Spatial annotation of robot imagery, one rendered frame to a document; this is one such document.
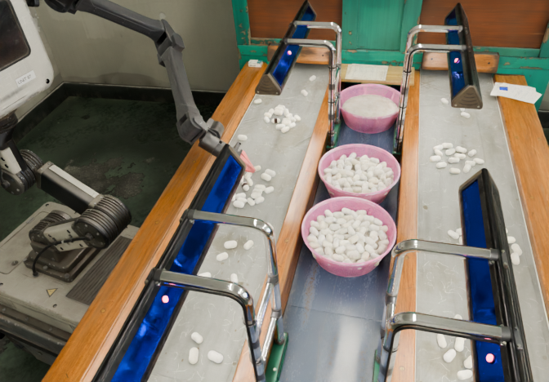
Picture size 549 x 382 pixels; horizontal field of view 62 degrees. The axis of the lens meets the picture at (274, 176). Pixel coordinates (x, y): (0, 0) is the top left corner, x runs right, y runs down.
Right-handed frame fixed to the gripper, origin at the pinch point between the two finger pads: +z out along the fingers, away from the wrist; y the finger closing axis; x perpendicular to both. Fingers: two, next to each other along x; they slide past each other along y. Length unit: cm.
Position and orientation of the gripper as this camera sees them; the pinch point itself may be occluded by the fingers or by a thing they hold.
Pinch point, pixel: (252, 170)
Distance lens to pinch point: 154.8
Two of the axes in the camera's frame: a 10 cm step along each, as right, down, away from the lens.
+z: 8.2, 5.3, 2.3
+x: -5.3, 5.5, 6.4
